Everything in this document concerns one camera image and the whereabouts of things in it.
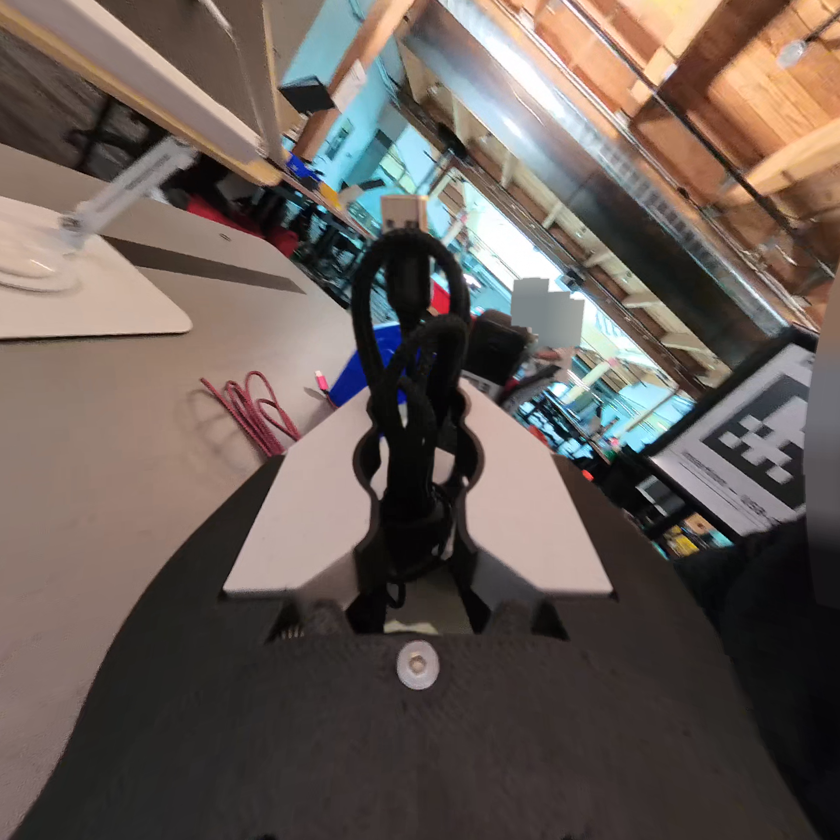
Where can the framed marker sign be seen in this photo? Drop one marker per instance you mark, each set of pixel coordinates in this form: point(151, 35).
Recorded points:
point(735, 472)

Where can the blue plastic bin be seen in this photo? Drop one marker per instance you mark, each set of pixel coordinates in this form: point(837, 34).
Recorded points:
point(348, 384)

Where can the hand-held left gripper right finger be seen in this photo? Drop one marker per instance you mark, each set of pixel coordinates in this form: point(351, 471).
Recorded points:
point(531, 525)

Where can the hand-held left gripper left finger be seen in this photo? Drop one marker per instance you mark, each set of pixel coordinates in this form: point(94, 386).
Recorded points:
point(295, 525)

